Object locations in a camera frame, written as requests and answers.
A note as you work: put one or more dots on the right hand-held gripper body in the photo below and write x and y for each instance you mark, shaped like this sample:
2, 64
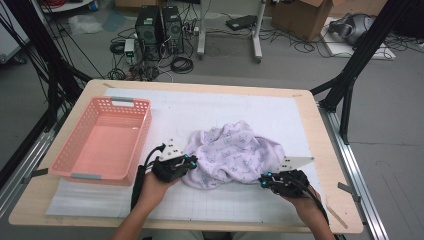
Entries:
293, 185

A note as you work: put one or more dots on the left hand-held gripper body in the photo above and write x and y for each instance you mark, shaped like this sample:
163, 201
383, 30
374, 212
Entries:
165, 171

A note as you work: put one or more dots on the pale printed towel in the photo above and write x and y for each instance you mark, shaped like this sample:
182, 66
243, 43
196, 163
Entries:
230, 156

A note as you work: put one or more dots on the pink plastic basket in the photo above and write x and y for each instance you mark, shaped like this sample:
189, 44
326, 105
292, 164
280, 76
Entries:
106, 146

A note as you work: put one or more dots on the person's right hand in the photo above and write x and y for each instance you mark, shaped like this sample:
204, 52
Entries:
308, 203

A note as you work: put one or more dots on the person's left hand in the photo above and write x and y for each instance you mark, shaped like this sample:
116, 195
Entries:
153, 193

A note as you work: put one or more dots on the thin wooden stick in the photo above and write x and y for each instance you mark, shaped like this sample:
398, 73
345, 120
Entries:
336, 216

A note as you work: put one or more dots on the white grid mat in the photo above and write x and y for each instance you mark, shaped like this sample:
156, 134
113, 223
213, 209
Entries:
216, 106

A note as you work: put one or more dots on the small white device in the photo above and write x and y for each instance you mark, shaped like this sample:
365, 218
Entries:
129, 46

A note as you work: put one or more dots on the black computer tower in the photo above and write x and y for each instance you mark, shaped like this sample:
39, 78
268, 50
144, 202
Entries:
148, 31
172, 30

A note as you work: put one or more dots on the white board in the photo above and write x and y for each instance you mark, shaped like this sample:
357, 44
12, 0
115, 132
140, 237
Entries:
336, 48

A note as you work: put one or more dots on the white metal stand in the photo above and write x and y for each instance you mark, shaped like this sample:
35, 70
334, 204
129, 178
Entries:
256, 33

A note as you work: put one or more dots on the black flat box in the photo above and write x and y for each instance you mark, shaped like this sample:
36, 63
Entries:
240, 22

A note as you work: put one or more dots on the blue floor sheet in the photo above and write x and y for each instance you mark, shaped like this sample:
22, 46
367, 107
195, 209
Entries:
114, 20

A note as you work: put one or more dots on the brown cardboard box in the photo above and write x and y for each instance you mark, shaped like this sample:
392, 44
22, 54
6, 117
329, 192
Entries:
300, 16

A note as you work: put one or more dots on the clear plastic bag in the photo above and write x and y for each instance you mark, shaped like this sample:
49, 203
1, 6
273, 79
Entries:
85, 24

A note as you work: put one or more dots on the grey vacuum cleaner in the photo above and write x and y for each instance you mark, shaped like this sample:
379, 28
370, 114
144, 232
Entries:
353, 28

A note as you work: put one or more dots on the round white table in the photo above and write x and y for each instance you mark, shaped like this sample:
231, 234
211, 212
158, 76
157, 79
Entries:
71, 6

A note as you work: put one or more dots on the white cabinet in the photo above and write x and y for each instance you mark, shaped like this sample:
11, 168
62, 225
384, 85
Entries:
10, 43

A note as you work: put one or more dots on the grey metal bracket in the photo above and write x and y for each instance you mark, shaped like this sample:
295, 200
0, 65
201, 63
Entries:
38, 173
348, 190

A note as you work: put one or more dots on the aluminium rail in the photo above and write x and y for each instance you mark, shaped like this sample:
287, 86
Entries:
369, 216
30, 156

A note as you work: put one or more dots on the black metal frame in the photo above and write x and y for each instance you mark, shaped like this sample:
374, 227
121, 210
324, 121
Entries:
41, 43
368, 43

